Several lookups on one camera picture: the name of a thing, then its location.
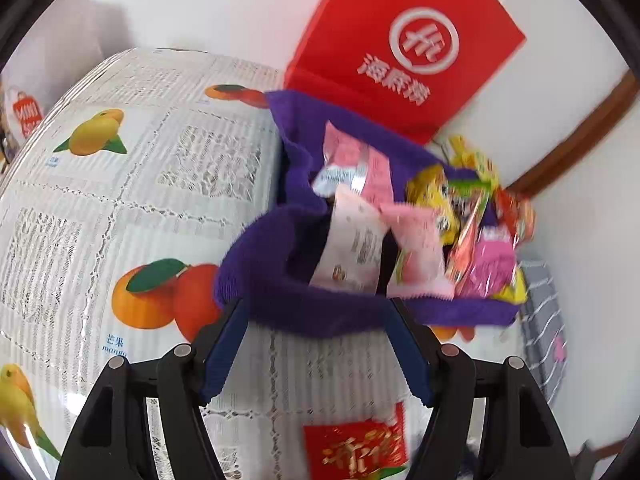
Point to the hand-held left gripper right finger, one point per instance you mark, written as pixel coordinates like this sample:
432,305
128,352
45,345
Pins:
412,360

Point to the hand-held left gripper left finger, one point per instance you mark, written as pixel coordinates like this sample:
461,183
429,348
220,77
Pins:
225,355

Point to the purple cloth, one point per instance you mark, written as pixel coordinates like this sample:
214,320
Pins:
320,310

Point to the pale pink snack packet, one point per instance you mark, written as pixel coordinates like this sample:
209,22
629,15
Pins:
420,255

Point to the large magenta snack packet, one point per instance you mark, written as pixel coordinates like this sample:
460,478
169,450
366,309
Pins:
492,260

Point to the long white red snack packet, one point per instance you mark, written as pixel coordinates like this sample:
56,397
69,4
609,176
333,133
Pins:
352,245

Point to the yellow dark print snack packet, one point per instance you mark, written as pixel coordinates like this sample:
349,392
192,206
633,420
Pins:
430,200

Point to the red gold snack packet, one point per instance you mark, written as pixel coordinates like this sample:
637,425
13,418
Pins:
355,450

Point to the orange foil snack packet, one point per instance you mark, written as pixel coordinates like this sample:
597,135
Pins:
465,250

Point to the plain yellow snack packet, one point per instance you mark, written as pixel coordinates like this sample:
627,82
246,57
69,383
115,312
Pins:
512,290

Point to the grey checked blanket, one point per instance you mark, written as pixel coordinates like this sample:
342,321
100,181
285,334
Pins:
542,330

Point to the green snack packet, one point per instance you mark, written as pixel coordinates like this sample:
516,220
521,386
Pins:
467,195

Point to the orange snack bag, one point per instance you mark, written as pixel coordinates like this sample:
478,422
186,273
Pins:
515,215

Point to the fruit print tablecloth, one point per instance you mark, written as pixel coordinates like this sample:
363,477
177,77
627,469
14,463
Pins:
150,170

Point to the yellow snack bag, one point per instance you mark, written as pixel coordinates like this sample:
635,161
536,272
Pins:
475,160

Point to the pink silver snack packet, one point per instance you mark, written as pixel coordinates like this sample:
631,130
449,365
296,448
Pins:
350,160

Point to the red paper bag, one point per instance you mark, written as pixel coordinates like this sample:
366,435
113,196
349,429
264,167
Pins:
350,60

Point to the white red shopping bag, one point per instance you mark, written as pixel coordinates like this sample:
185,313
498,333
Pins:
27,115

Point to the brown wooden frame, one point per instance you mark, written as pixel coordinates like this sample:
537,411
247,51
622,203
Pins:
585,135

